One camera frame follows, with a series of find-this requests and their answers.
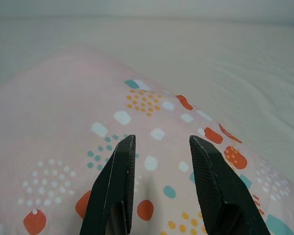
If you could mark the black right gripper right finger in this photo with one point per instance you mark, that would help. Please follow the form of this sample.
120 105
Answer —
218 186

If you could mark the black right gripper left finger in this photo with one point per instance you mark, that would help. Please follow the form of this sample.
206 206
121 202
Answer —
112 186

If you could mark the pink patterned pillow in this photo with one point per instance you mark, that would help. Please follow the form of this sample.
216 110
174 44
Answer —
63 137

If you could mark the white bed sheet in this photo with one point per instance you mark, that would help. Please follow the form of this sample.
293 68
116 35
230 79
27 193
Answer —
210 49

